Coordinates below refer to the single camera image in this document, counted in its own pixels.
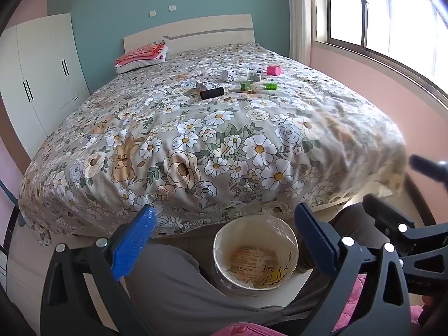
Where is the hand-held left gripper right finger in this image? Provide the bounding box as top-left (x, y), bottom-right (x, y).
top-left (294, 202), bottom-right (412, 336)

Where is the folded pink cloth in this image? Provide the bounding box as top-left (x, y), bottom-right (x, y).
top-left (115, 42), bottom-right (167, 65)

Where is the white round waste bin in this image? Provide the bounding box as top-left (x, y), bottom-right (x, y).
top-left (213, 214), bottom-right (300, 296)

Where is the pink quilted garment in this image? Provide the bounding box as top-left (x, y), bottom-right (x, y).
top-left (210, 275), bottom-right (433, 336)

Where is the window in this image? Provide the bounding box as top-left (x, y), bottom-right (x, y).
top-left (315, 0), bottom-right (448, 103)

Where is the floral printed blanket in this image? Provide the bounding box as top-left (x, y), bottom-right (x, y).
top-left (19, 42), bottom-right (408, 247)

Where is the cream bed headboard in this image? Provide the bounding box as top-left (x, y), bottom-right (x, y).
top-left (123, 14), bottom-right (255, 55)

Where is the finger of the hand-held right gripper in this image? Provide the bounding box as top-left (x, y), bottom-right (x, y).
top-left (362, 193), bottom-right (418, 249)
top-left (409, 154), bottom-right (448, 184)

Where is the white wardrobe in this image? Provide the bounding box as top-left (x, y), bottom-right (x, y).
top-left (0, 13), bottom-right (91, 167)

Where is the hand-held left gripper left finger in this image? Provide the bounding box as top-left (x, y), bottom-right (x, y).
top-left (40, 205), bottom-right (165, 336)

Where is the cream curtain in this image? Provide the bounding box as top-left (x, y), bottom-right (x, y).
top-left (286, 0), bottom-right (314, 69)

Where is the black cylinder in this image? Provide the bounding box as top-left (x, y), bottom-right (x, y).
top-left (200, 87), bottom-right (225, 101)

